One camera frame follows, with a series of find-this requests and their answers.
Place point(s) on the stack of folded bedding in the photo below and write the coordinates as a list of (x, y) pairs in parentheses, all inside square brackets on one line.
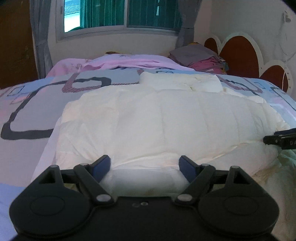
[(199, 58)]

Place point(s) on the red heart-shaped headboard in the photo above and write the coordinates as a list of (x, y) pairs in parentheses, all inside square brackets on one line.
[(245, 59)]

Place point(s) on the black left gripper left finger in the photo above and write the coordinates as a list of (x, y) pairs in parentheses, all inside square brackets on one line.
[(90, 176)]

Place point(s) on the patterned grey blue bedsheet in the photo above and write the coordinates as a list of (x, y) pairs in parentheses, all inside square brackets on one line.
[(30, 111)]

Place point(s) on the window with teal curtain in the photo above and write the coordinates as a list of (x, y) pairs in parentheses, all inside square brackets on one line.
[(78, 19)]

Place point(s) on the grey right curtain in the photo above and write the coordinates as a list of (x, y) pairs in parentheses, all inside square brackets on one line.
[(189, 10)]

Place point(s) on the yellow patterned pillow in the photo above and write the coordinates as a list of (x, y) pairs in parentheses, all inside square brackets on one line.
[(112, 52)]

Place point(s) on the pink blanket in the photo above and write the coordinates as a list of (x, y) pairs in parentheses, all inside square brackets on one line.
[(113, 61)]

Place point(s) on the white quilted duvet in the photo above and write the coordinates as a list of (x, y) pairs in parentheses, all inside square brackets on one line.
[(145, 128)]

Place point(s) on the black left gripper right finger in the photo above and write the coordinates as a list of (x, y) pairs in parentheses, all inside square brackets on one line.
[(200, 180)]

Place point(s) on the grey curtain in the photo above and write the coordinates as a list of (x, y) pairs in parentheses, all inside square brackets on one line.
[(39, 18), (189, 10)]

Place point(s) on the grey left curtain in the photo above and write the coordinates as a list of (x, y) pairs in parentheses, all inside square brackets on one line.
[(39, 18)]

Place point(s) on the brown wooden door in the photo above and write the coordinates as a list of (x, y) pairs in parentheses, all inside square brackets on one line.
[(17, 50)]

